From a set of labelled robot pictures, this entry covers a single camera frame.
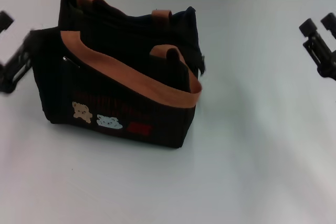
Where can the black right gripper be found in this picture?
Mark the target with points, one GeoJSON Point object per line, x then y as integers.
{"type": "Point", "coordinates": [329, 66]}

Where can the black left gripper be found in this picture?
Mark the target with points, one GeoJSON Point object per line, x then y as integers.
{"type": "Point", "coordinates": [6, 79]}

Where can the black food bag with bears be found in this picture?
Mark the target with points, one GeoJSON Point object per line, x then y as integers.
{"type": "Point", "coordinates": [118, 90]}

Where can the silver pocket zipper pull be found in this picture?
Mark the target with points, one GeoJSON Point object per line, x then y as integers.
{"type": "Point", "coordinates": [70, 62]}

